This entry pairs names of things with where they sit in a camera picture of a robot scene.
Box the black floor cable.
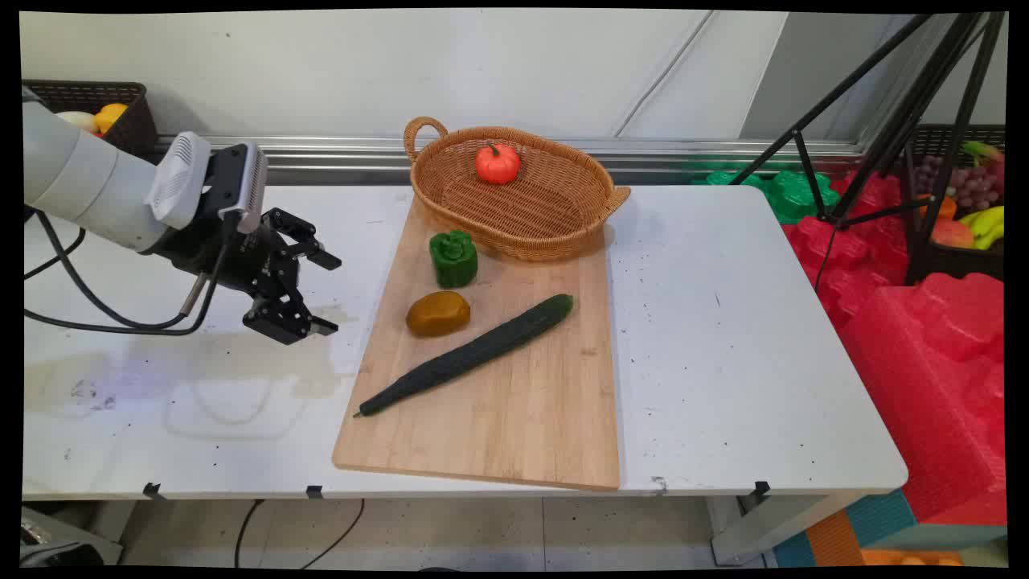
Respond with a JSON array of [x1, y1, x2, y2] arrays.
[[301, 499, 366, 570], [234, 499, 267, 569]]

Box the aluminium wall rail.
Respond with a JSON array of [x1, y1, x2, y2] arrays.
[[153, 134, 871, 187]]

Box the red toy tomato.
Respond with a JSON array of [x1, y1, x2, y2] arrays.
[[474, 141, 523, 186]]

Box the teal orange floor mat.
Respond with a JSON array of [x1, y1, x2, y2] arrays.
[[772, 488, 1007, 569]]

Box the red foam mats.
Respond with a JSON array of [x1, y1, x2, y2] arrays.
[[781, 169, 1007, 527]]

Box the dark plastic basket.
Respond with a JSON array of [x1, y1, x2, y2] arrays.
[[23, 80, 159, 158]]

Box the yellow toy fruit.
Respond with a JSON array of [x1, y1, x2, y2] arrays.
[[93, 102, 130, 135]]

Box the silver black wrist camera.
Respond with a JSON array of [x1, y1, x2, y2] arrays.
[[204, 142, 269, 235]]

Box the brown toy potato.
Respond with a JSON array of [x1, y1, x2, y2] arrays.
[[404, 289, 473, 338]]

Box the green toy bell pepper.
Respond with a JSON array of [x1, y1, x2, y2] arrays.
[[428, 229, 480, 290]]

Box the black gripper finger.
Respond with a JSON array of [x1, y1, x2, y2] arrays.
[[242, 283, 339, 346], [260, 207, 343, 272]]

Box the black tripod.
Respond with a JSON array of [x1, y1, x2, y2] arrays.
[[728, 11, 1006, 287]]

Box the grey equipment on floor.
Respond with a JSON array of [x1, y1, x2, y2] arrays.
[[20, 505, 126, 569]]

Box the dark green toy cucumber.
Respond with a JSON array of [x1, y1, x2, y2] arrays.
[[353, 293, 576, 420]]

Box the pink toy peach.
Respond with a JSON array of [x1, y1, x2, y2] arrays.
[[931, 218, 976, 249]]

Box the green foam mats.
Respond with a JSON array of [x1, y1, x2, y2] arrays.
[[691, 165, 842, 225]]

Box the purple toy grapes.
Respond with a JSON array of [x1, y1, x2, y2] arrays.
[[916, 153, 1003, 213]]

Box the yellow toy bananas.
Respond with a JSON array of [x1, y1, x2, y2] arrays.
[[956, 205, 1006, 251]]

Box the wooden cutting board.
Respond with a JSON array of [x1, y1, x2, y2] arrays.
[[331, 191, 622, 492]]

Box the white table leg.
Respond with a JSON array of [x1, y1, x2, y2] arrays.
[[706, 491, 871, 567]]

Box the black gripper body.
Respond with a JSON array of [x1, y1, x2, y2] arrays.
[[149, 211, 284, 316]]

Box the woven wicker basket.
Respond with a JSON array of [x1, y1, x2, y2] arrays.
[[403, 116, 633, 263]]

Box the dark basket with fruit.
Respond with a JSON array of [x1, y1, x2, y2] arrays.
[[904, 123, 1006, 284]]

